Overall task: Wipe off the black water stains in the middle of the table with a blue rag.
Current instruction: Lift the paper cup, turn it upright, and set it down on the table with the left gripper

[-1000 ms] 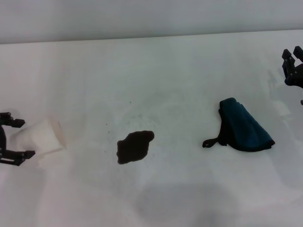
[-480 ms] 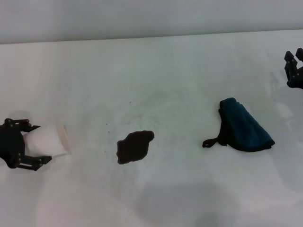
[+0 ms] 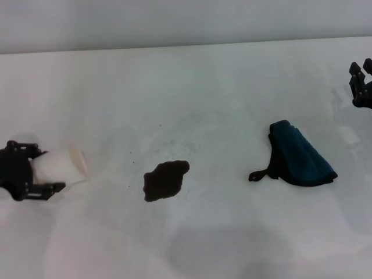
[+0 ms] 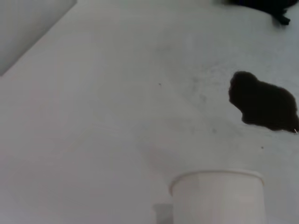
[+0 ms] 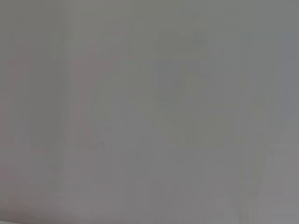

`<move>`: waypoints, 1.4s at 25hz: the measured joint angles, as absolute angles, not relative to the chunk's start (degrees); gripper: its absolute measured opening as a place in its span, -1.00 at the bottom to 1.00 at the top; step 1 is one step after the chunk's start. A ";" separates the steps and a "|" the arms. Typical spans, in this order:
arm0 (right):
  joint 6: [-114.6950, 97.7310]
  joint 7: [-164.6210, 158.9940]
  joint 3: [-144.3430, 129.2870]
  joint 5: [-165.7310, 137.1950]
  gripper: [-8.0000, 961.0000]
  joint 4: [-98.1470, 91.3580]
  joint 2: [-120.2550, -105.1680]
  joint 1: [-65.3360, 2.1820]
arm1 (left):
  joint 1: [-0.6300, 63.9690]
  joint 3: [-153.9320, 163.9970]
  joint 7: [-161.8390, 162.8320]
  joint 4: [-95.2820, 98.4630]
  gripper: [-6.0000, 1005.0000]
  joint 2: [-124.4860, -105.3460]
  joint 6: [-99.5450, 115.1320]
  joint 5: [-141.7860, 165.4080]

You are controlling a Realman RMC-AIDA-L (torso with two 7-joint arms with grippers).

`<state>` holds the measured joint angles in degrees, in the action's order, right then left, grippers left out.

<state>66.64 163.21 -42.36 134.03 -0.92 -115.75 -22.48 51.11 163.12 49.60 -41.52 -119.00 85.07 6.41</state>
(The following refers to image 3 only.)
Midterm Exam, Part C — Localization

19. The blue rag with black loop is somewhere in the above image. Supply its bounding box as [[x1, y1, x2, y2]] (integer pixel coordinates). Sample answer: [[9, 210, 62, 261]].
[[248, 119, 339, 187]]

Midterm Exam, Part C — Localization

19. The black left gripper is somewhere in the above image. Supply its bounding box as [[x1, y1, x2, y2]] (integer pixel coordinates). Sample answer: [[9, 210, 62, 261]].
[[0, 140, 67, 202]]

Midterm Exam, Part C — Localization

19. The white paper cup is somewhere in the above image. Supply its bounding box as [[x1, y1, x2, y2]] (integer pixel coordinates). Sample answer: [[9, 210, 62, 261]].
[[31, 141, 91, 189]]

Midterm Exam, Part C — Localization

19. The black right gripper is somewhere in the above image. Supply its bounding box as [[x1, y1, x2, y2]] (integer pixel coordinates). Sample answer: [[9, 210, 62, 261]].
[[348, 58, 372, 110]]

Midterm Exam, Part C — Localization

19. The black water stain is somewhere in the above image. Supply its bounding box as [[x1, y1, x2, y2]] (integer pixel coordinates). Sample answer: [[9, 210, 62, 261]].
[[142, 160, 191, 203]]

